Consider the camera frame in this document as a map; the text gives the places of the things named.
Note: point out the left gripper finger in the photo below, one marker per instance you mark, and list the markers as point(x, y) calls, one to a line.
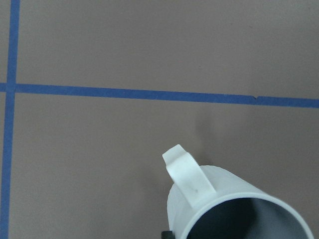
point(166, 235)

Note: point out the white mug with handle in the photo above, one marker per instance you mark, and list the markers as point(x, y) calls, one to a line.
point(209, 202)

